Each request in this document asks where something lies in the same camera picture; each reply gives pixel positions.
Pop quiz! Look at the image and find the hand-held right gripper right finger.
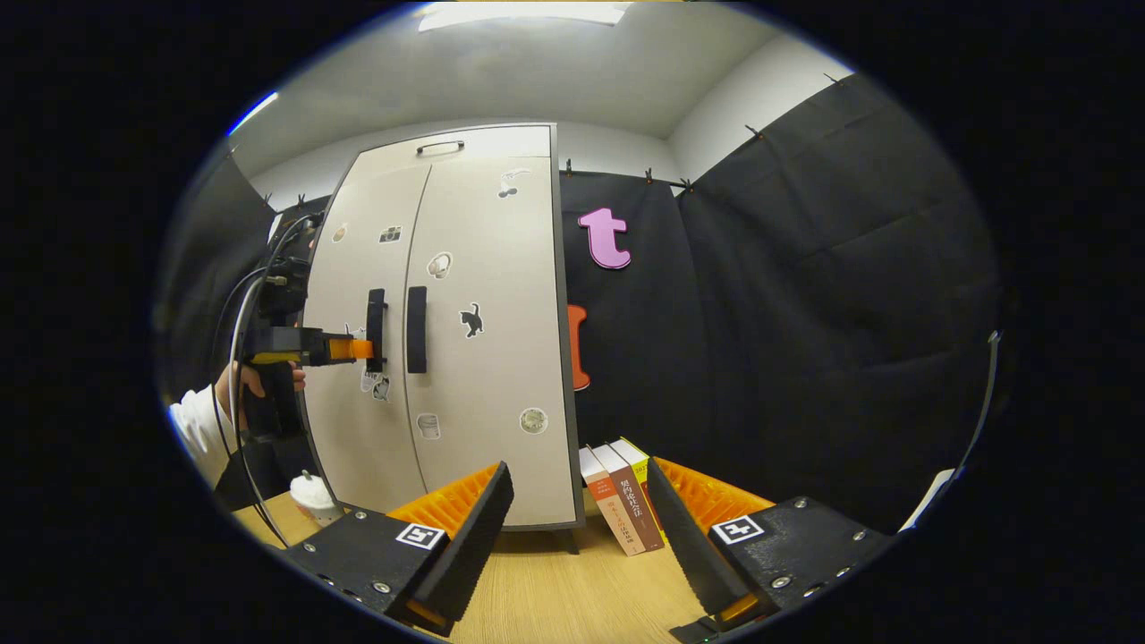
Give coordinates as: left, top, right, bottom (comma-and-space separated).
646, 454, 893, 631

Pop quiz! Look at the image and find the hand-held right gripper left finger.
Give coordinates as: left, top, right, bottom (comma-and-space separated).
284, 461, 517, 636

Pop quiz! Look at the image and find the white cabinet door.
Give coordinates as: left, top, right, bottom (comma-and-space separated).
404, 157, 578, 529
302, 164, 432, 515

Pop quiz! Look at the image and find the white shoe cabinet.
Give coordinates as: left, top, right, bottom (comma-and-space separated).
300, 123, 587, 555

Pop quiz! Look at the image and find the brown red book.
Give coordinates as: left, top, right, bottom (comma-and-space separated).
595, 443, 667, 553

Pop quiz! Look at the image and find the white and orange book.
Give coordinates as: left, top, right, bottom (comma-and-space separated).
580, 445, 645, 557

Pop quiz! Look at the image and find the white cup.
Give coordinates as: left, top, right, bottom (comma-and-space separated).
289, 471, 345, 529

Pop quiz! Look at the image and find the black backdrop cloth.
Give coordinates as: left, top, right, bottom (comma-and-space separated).
152, 72, 1003, 538

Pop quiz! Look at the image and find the long ceiling light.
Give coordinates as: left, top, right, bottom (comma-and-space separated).
416, 0, 632, 33

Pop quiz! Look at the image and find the black left door handle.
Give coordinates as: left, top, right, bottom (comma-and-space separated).
367, 288, 387, 374

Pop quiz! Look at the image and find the black door handle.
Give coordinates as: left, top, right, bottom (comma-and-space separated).
367, 288, 387, 374
407, 286, 428, 374

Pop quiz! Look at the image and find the black cable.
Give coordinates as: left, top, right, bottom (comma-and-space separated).
210, 215, 314, 466

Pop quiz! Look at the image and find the black right door handle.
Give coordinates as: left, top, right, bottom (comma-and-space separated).
407, 286, 428, 374

